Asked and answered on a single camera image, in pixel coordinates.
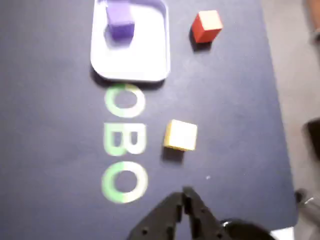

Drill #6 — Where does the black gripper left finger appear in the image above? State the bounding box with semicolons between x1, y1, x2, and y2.
127;191;185;240

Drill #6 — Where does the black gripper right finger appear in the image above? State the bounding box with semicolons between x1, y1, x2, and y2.
182;186;233;240

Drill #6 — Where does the yellow wooden cube block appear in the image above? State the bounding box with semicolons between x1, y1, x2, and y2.
162;119;198;152

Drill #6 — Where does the orange wooden cube block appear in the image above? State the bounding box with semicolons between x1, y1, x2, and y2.
191;9;224;44

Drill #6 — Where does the white rounded rectangular tray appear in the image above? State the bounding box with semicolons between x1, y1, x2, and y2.
89;0;172;83

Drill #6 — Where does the dark mat with WOWROBO print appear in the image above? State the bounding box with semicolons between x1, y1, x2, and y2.
0;0;300;240

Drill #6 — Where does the purple wooden cube block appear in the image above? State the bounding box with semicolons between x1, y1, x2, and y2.
103;2;136;41

